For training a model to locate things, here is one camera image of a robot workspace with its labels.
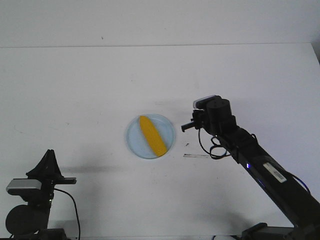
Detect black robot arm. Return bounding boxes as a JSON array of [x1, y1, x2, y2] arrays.
[[181, 95, 320, 240], [5, 149, 77, 240]]

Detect yellow corn cob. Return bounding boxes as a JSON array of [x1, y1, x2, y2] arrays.
[[139, 115, 168, 157]]

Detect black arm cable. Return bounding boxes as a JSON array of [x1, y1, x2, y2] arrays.
[[198, 128, 232, 160], [53, 188, 81, 238]]

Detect clear tape strip on table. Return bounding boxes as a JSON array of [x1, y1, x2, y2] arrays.
[[183, 153, 211, 159]]

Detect light blue round plate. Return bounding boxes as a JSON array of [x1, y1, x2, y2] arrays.
[[125, 113, 176, 160]]

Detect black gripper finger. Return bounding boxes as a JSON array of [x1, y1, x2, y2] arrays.
[[181, 121, 196, 132], [27, 149, 63, 178]]

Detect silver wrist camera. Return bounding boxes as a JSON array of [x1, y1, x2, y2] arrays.
[[192, 95, 218, 110], [6, 178, 42, 196]]

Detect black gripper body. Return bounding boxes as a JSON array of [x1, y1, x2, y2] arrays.
[[192, 97, 237, 136], [26, 172, 77, 208]]

